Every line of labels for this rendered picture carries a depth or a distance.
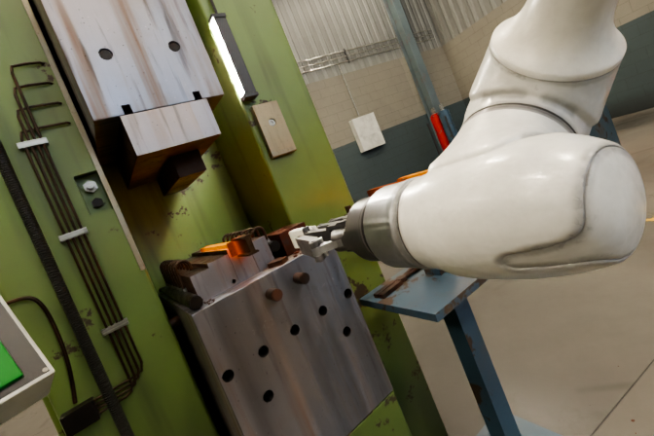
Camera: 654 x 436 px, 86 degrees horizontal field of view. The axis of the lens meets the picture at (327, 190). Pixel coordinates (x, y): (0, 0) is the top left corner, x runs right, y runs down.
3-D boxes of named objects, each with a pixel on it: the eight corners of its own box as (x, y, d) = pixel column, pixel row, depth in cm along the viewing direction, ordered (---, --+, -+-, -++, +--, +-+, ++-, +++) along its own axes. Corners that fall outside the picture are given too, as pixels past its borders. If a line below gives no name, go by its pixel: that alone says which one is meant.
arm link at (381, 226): (473, 244, 37) (429, 246, 42) (441, 163, 36) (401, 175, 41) (418, 287, 32) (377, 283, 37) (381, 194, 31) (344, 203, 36)
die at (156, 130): (221, 133, 88) (206, 97, 87) (136, 156, 77) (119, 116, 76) (189, 170, 123) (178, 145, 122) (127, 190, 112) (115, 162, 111)
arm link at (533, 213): (446, 300, 33) (486, 197, 39) (666, 325, 20) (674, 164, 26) (371, 228, 30) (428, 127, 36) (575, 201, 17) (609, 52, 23)
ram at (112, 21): (254, 88, 95) (196, -54, 93) (92, 121, 73) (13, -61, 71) (214, 135, 130) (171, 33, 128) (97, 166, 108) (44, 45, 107)
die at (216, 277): (275, 263, 89) (263, 233, 89) (200, 304, 78) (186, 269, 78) (229, 263, 124) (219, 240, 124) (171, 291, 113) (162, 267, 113)
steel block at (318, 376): (393, 389, 94) (331, 237, 92) (274, 507, 73) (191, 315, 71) (299, 347, 141) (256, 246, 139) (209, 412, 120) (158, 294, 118)
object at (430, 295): (527, 245, 98) (525, 238, 98) (438, 322, 78) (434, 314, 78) (445, 246, 124) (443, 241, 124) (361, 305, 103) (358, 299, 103)
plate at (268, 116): (297, 149, 112) (276, 99, 111) (272, 157, 107) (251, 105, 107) (294, 151, 114) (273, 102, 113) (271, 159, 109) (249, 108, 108)
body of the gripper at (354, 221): (378, 275, 36) (330, 272, 44) (426, 241, 41) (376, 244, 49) (350, 209, 36) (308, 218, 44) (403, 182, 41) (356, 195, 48)
